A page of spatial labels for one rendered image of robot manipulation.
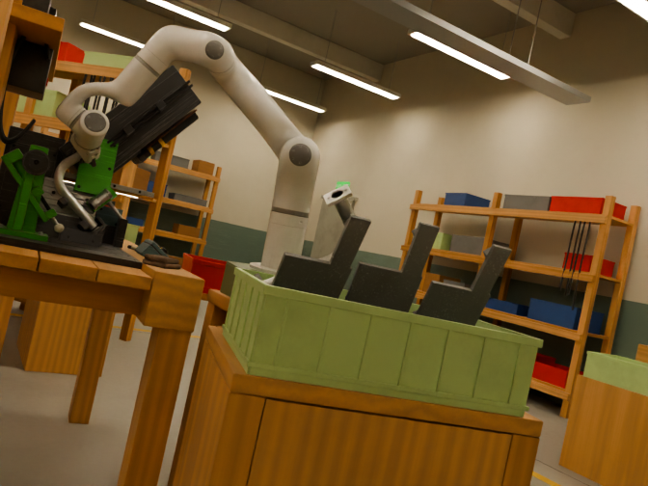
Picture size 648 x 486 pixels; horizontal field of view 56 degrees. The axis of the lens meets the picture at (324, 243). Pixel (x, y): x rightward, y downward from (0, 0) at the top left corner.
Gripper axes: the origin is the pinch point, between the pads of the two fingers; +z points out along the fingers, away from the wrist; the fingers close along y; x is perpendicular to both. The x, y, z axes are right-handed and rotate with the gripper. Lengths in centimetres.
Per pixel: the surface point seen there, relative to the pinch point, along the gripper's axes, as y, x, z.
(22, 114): 112, -70, 305
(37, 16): 31.1, -1.4, -39.0
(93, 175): -7.7, 0.1, 2.9
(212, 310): -67, 3, -27
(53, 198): -7.5, 15.1, 4.5
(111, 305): -47, 29, -40
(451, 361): -94, -4, -115
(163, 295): -53, 19, -50
